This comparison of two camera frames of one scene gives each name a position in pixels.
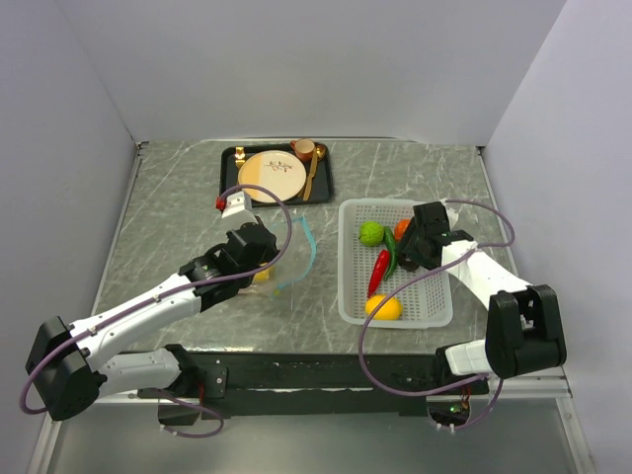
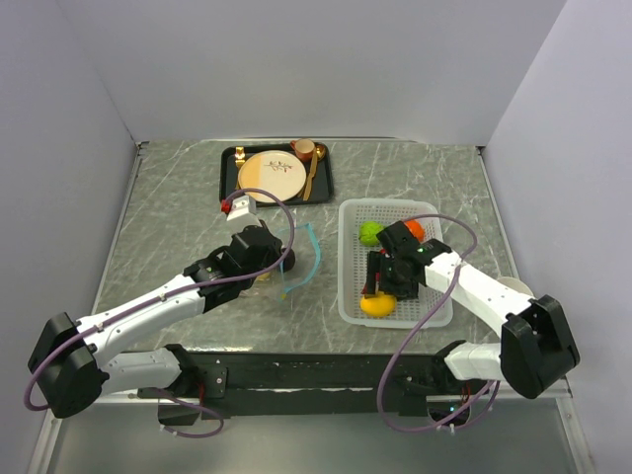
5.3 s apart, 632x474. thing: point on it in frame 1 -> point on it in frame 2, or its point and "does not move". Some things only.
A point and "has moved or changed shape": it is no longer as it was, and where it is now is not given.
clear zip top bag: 298,261 has moved or changed shape
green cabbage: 371,233 does not move
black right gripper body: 411,244 -> 393,280
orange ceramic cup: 303,148 does not move
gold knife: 312,173 does not move
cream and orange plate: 278,172 does not move
